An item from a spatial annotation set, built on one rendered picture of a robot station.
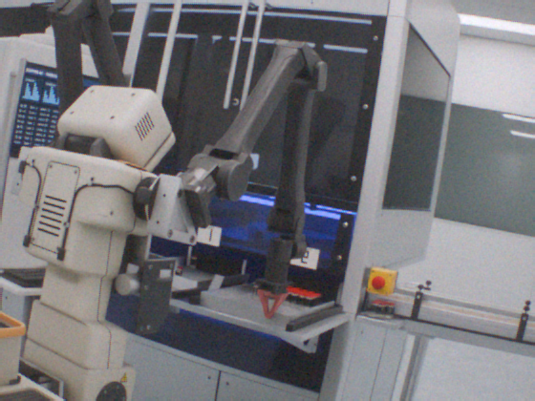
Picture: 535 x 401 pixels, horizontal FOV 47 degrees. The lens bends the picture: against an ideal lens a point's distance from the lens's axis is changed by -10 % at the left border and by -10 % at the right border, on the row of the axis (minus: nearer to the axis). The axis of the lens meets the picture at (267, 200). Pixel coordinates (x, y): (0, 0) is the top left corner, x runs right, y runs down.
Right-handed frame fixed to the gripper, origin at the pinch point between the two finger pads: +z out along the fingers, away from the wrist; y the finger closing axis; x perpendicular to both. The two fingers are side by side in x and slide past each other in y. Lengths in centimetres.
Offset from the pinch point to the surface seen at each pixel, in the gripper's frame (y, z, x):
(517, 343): 49, 3, -64
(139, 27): 37, -81, 86
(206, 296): 0.8, -0.4, 18.7
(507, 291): 499, 37, -38
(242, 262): 46, -5, 32
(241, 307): 0.8, 0.1, 8.2
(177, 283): 12.0, 0.7, 35.2
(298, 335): -1.8, 2.8, -9.6
